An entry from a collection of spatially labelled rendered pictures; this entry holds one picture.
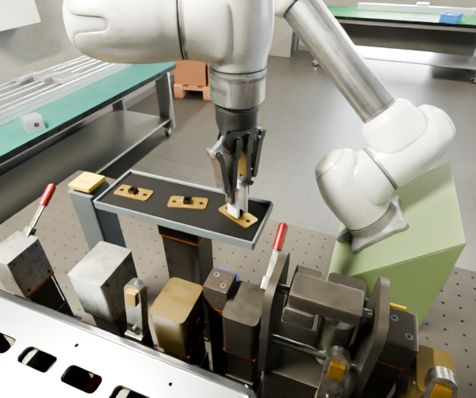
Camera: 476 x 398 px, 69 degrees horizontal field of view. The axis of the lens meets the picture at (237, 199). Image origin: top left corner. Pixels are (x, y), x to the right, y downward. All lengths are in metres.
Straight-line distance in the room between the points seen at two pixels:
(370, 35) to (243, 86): 6.16
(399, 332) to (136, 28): 0.59
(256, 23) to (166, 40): 0.12
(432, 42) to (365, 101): 5.69
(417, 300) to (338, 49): 0.71
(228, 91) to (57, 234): 1.12
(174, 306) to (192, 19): 0.47
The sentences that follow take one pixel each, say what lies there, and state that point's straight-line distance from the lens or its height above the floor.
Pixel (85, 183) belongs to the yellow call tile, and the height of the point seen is 1.16.
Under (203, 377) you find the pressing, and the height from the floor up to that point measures 1.00.
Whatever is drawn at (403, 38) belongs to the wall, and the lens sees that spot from 6.67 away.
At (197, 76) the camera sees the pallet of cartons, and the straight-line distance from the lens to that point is 4.46.
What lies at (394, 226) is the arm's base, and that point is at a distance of 1.08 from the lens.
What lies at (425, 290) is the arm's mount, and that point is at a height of 0.88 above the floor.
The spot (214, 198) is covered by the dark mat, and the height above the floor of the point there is 1.16.
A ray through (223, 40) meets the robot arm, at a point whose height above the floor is 1.51.
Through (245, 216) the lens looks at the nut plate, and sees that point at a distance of 0.71.
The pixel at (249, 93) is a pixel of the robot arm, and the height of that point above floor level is 1.43.
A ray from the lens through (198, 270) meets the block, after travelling 0.83.
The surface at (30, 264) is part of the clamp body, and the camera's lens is 0.95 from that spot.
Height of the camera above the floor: 1.62
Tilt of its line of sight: 37 degrees down
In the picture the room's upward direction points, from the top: straight up
